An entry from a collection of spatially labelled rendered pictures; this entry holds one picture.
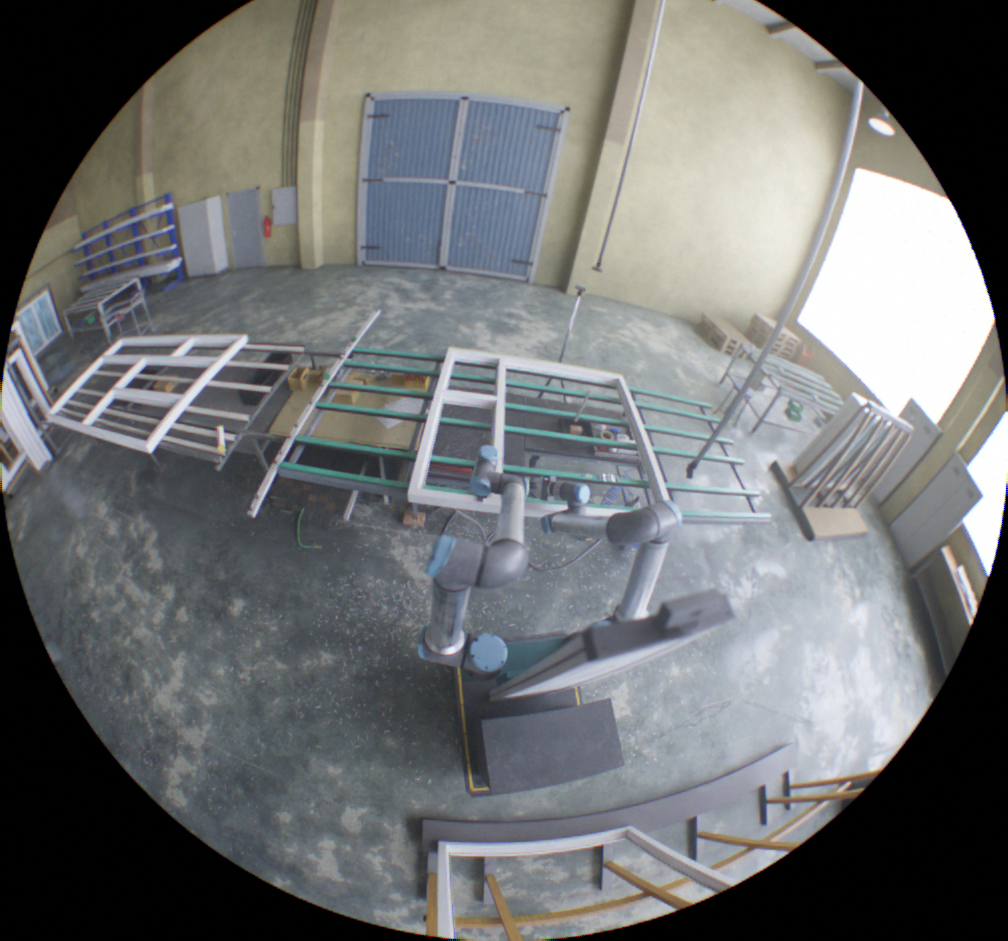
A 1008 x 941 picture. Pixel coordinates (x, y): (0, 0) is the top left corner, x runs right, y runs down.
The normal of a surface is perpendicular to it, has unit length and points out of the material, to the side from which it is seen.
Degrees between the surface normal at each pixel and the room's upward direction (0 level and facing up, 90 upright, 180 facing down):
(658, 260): 90
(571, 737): 0
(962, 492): 90
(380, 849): 0
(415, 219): 90
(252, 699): 0
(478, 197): 90
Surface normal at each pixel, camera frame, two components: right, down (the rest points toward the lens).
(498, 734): 0.15, -0.72
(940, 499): -0.99, -0.13
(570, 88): -0.03, 0.69
